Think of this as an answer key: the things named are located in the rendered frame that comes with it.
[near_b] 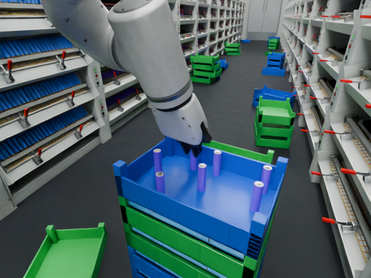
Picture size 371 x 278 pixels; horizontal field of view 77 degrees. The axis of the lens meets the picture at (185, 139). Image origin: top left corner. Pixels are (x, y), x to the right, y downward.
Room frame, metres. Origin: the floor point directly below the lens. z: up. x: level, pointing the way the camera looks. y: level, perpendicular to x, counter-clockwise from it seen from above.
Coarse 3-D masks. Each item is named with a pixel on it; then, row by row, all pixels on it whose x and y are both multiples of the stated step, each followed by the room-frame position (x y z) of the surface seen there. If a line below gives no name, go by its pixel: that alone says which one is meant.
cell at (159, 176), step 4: (160, 172) 0.37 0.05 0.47; (156, 176) 0.36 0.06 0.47; (160, 176) 0.36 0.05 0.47; (164, 176) 0.37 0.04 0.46; (156, 180) 0.36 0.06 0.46; (160, 180) 0.36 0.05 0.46; (164, 180) 0.36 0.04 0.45; (156, 184) 0.36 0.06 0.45; (160, 184) 0.36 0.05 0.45; (164, 184) 0.36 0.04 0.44; (156, 188) 0.36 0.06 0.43; (160, 188) 0.36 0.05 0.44; (164, 188) 0.36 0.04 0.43; (164, 192) 0.36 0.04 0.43
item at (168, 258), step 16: (128, 224) 0.37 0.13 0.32; (272, 224) 0.40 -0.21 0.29; (128, 240) 0.38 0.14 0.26; (144, 240) 0.35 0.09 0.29; (160, 256) 0.33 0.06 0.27; (176, 256) 0.31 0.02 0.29; (176, 272) 0.31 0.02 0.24; (192, 272) 0.29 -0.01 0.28; (208, 272) 0.31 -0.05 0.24; (256, 272) 0.28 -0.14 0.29
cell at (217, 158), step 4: (216, 152) 0.45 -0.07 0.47; (220, 152) 0.45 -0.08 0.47; (216, 156) 0.44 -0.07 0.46; (220, 156) 0.44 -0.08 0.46; (216, 160) 0.44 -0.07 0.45; (220, 160) 0.44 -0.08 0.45; (216, 164) 0.44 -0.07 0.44; (220, 164) 0.45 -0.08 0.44; (216, 168) 0.44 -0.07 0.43; (216, 172) 0.44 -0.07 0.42; (216, 176) 0.44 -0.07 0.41
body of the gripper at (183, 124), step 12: (192, 96) 0.40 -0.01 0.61; (156, 108) 0.39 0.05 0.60; (180, 108) 0.38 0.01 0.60; (192, 108) 0.38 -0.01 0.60; (156, 120) 0.43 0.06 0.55; (168, 120) 0.41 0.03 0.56; (180, 120) 0.39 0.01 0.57; (192, 120) 0.38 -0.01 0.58; (204, 120) 0.41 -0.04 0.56; (168, 132) 0.43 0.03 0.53; (180, 132) 0.41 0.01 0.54; (192, 132) 0.39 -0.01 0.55; (192, 144) 0.40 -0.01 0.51
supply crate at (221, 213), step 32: (224, 160) 0.47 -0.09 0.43; (256, 160) 0.44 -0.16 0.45; (288, 160) 0.40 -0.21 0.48; (128, 192) 0.37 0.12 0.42; (160, 192) 0.33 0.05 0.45; (192, 192) 0.39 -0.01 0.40; (224, 192) 0.39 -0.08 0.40; (192, 224) 0.29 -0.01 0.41; (224, 224) 0.26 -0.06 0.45; (256, 224) 0.24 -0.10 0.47; (256, 256) 0.23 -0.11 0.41
